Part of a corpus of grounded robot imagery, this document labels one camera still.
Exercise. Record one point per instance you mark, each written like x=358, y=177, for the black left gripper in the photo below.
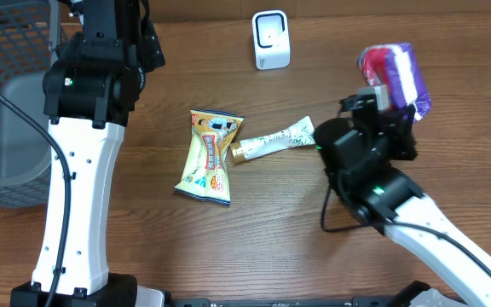
x=152, y=52

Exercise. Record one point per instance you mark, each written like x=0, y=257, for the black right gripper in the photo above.
x=399, y=130

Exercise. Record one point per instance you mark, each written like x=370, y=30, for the purple red snack pack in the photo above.
x=395, y=65

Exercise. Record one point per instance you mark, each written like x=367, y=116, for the white tube gold cap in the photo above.
x=299, y=134

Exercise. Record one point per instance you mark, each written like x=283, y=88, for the yellow snack bag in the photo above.
x=205, y=175

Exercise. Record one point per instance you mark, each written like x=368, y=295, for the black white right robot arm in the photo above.
x=357, y=148

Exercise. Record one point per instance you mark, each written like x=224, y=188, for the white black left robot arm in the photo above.
x=90, y=91

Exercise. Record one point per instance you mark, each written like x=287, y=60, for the white barcode scanner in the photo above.
x=271, y=41

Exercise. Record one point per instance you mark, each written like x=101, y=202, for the grey plastic shopping basket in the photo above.
x=29, y=33

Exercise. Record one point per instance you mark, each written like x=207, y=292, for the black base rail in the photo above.
x=362, y=301

